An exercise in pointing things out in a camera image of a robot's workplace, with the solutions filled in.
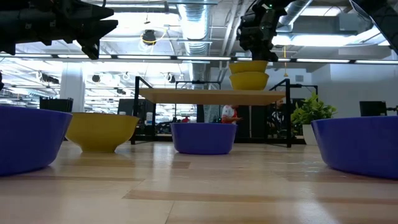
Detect black monitor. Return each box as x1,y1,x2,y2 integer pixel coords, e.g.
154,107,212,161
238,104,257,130
359,101,388,118

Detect black aluminium table frame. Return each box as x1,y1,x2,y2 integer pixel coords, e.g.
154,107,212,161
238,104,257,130
63,80,318,146

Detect blue mini bowl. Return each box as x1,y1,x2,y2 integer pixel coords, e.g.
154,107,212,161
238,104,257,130
310,116,398,180
0,105,73,177
170,122,238,156

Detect black storage bins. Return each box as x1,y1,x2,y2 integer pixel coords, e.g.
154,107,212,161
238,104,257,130
39,96,75,113

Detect silver spiral ceiling duct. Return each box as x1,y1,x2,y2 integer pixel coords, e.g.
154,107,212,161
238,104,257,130
177,2,215,82

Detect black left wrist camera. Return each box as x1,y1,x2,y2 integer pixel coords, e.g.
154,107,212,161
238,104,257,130
81,43,101,60

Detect green potted plant white pot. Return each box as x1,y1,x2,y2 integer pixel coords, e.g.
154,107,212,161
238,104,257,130
291,92,338,146

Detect slanted silver ceiling duct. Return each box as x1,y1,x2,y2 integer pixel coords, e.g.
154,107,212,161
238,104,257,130
278,0,312,27

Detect wooden shelf riser black legs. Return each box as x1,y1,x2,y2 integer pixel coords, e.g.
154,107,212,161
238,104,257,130
130,76,292,149

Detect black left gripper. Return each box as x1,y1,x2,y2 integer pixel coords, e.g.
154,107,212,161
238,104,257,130
18,0,119,46

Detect linear ceiling light strip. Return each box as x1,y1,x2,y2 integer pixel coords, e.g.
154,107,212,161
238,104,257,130
0,53,398,65

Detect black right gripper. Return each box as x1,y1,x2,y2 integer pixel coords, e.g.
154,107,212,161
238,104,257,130
238,2,287,62

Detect white pillar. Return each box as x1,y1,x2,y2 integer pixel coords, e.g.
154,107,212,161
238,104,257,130
60,63,86,114

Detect black ceiling device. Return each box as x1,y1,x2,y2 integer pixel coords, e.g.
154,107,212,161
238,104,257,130
142,29,157,47

